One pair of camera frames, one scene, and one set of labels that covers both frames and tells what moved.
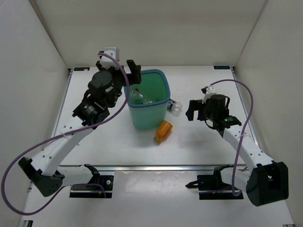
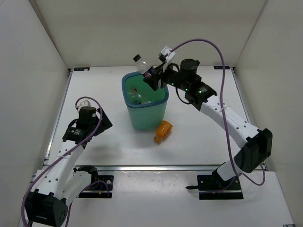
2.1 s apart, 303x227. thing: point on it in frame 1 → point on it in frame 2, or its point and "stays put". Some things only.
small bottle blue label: (175, 107) → (141, 65)
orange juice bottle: (163, 131) stays put
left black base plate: (93, 191) stays put
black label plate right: (221, 67) stays put
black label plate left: (82, 69) stays put
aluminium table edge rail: (88, 168) stays put
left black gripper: (134, 70) → (104, 124)
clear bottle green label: (145, 99) → (140, 101)
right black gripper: (199, 105) → (155, 79)
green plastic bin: (147, 101) stays put
